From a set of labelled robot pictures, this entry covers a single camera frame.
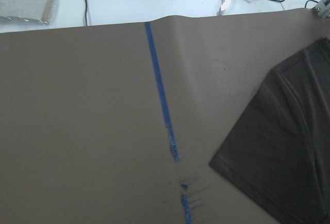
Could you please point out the brown t-shirt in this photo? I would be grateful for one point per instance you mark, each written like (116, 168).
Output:
(277, 153)

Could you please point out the brown paper table cover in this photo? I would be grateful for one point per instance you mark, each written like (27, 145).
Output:
(118, 123)

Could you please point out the aluminium frame post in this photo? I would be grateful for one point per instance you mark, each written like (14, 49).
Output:
(321, 9)

